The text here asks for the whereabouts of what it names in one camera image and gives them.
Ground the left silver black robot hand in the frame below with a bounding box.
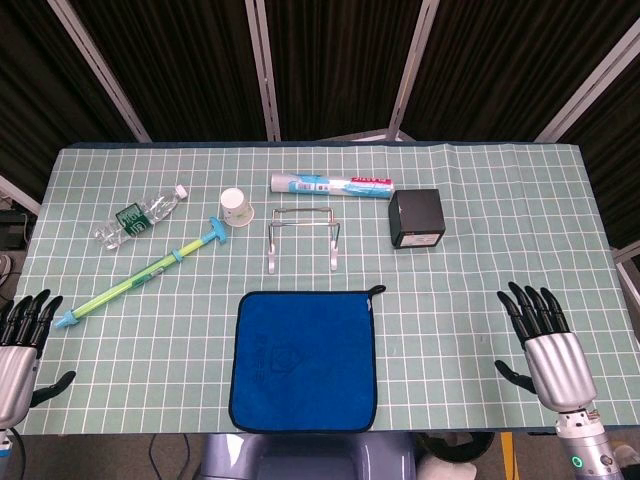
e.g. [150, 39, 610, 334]
[0, 288, 77, 430]

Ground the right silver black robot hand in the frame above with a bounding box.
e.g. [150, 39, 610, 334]
[494, 281, 599, 414]

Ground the blue microfiber cloth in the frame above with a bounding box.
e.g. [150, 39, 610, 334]
[228, 284, 387, 434]

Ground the green grid tablecloth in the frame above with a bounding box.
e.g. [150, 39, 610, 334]
[8, 143, 631, 436]

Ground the black electronic device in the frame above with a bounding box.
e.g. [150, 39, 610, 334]
[0, 209, 32, 250]

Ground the green blue toy water pump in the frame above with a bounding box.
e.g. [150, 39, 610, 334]
[53, 215, 231, 331]

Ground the clear water bottle green label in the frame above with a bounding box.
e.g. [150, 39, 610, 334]
[92, 183, 190, 252]

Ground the black cardboard box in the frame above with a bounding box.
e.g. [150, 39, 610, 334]
[388, 188, 447, 250]

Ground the purple robot torso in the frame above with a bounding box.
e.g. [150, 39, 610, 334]
[199, 432, 421, 480]

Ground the white paper cup floral print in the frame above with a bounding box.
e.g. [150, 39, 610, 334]
[218, 187, 255, 230]

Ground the white blue plastic bag roll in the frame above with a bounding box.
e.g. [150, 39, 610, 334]
[270, 172, 397, 201]

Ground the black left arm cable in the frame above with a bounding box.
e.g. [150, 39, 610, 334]
[4, 428, 27, 480]

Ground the white partition frame post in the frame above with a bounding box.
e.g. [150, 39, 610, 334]
[47, 0, 152, 143]
[243, 0, 284, 142]
[0, 173, 42, 215]
[612, 245, 640, 304]
[385, 0, 442, 143]
[533, 27, 640, 144]

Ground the black floor cable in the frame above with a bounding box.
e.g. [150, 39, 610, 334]
[148, 432, 192, 480]

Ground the metal wire rack stand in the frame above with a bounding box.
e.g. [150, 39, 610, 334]
[266, 205, 344, 276]

